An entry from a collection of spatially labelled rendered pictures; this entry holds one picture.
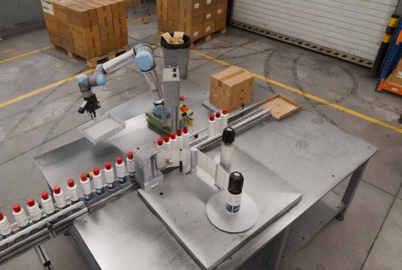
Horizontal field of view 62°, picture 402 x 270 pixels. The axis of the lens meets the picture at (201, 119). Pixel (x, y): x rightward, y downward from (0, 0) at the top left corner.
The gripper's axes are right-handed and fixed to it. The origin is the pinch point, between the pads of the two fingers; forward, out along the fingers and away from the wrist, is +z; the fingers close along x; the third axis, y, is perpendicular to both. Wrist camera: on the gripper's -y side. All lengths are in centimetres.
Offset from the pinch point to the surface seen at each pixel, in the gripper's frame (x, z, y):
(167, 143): -65, 9, 8
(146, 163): -73, 6, -18
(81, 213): -49, 24, -55
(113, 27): 244, -10, 225
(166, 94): -69, -24, 14
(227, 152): -98, 21, 28
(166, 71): -63, -35, 23
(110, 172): -55, 8, -32
